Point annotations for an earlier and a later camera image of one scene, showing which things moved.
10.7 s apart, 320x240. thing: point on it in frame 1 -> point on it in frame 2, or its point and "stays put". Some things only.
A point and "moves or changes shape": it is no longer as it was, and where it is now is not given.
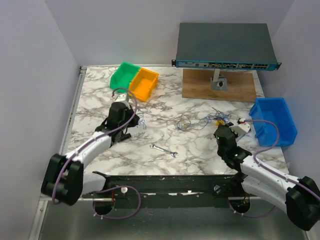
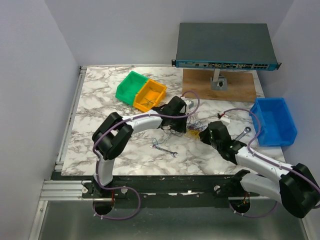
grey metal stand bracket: x=218 y=81 stays put
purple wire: x=219 y=118 moves or changes shape
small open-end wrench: x=173 y=154 stays put
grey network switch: x=226 y=46 stays put
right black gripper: x=228 y=124 -> x=204 y=135
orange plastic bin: x=143 y=82 -> x=151 y=94
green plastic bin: x=123 y=76 -> x=127 y=89
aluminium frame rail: x=35 y=231 stays put
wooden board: x=196 y=84 stays put
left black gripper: x=134 y=121 -> x=181 y=128
